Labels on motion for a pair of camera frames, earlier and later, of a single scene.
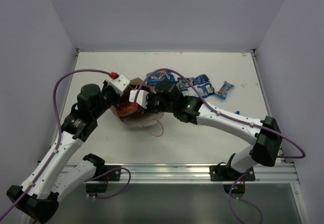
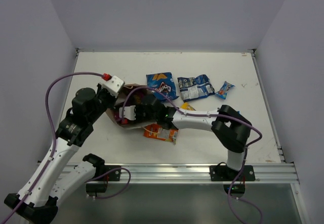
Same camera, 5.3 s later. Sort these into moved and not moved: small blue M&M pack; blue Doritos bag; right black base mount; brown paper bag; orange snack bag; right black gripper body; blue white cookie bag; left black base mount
Moved: blue Doritos bag; orange snack bag; brown paper bag; right black gripper body
Not moved: right black base mount; blue white cookie bag; small blue M&M pack; left black base mount
